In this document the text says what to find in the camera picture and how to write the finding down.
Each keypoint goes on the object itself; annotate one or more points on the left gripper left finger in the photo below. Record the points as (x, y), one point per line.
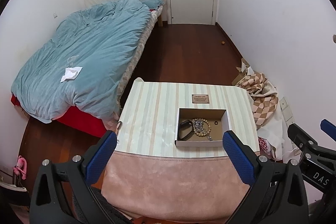
(49, 203)

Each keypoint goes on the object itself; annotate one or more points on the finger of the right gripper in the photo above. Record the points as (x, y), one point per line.
(328, 128)
(304, 137)

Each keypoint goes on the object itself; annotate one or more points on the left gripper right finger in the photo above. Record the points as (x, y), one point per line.
(276, 191)

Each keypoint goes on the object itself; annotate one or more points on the white red plastic bag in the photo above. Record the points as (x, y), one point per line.
(274, 133)

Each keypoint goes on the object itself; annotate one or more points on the pink slippers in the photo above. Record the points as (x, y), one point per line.
(21, 167)

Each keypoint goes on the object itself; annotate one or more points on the checkered beige blanket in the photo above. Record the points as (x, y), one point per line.
(262, 92)

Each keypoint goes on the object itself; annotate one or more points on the striped pink table cloth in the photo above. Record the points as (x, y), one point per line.
(149, 176)

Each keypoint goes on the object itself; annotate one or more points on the bed with red base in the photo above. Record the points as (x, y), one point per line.
(87, 123)

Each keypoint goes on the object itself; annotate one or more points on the white paper on duvet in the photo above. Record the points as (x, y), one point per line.
(70, 73)

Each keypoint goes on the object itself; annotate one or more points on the white cardboard box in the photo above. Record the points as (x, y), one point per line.
(201, 128)

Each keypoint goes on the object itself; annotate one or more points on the teal blue duvet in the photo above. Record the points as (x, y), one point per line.
(102, 40)

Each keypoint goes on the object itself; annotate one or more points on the brown label patch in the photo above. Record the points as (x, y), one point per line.
(200, 99)

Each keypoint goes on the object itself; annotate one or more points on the white wall power strip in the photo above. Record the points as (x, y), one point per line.
(286, 112)

